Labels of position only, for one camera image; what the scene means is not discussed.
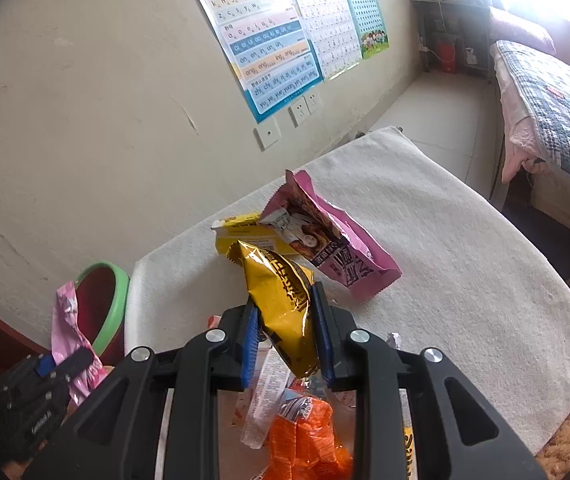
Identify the blue letter wall poster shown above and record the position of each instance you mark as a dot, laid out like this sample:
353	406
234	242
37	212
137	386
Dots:
260	45

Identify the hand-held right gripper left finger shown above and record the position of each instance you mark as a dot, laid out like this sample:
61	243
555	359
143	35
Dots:
251	350

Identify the small yellow wrapper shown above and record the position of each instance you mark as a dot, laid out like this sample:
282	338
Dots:
408	452

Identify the long white wrapper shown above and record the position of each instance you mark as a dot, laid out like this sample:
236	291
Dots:
265	400

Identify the plaid blanket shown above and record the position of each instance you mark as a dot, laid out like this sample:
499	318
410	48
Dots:
560	105

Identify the pink pillow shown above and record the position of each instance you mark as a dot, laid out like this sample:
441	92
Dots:
520	27

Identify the orange snack bag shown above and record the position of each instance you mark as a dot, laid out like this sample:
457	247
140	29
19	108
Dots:
305	440

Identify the pink bed sheet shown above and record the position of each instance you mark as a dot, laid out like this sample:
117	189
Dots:
522	140

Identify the red bin with green rim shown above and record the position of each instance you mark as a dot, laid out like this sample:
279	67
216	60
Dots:
100	305

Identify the yellow cardboard box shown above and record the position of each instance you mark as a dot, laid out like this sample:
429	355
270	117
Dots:
245	242

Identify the light pink wrapper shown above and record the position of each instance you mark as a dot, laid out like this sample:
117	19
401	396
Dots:
67	320

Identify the dark red wooden cabinet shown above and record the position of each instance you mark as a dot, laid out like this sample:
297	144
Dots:
0	325

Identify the crumpled foil scrap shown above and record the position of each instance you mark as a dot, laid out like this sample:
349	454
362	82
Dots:
395	340

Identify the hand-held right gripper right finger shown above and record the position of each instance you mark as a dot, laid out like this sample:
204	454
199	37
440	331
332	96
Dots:
324	340

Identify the white table cloth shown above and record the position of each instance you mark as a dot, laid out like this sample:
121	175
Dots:
440	270

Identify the pink snack bag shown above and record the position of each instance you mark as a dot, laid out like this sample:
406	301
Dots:
335	240

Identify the brown plush toy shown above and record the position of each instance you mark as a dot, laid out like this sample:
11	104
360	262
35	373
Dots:
565	440

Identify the red container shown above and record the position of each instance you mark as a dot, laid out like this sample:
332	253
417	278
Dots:
447	57

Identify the dark storage shelf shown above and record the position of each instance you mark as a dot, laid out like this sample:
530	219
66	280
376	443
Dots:
445	25

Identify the green chart wall poster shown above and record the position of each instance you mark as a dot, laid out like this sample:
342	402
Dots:
365	10

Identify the white wall socket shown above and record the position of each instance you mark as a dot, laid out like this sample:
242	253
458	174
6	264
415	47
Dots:
315	101
299	110
267	132

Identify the white chart wall poster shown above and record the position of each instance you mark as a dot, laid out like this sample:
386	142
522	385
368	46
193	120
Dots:
322	20

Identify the yellow snack bag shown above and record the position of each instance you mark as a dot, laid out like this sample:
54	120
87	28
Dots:
280	305

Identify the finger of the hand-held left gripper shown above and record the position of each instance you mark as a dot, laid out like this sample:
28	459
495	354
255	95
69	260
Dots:
74	362
46	364

